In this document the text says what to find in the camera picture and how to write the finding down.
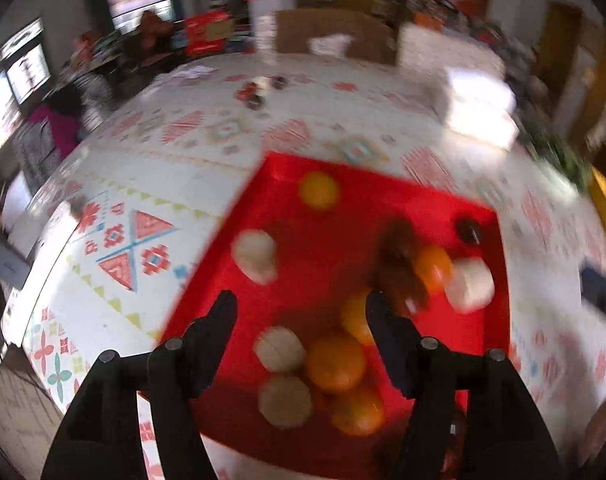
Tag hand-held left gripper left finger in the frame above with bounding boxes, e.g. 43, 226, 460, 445
42, 289, 238, 480

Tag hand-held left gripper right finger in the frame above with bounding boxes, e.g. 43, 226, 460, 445
364, 290, 564, 480

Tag red tray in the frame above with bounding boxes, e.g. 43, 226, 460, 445
160, 152, 514, 480

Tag patterned tablecloth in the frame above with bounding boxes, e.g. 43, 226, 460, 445
3, 52, 606, 480

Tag black flat device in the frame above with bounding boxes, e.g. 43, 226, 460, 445
580, 264, 606, 313

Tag grey flat case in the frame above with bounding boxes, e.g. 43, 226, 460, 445
0, 242, 31, 287

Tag small dark red fruit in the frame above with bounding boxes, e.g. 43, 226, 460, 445
237, 85, 264, 110

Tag white tissue pack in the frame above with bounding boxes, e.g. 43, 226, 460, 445
435, 62, 521, 150

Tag leafy green vegetables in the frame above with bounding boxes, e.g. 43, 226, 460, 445
525, 120, 591, 193

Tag red cardboard box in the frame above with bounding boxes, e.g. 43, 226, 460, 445
184, 10, 234, 57

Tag brown cardboard box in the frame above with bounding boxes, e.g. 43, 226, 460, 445
274, 9, 398, 65

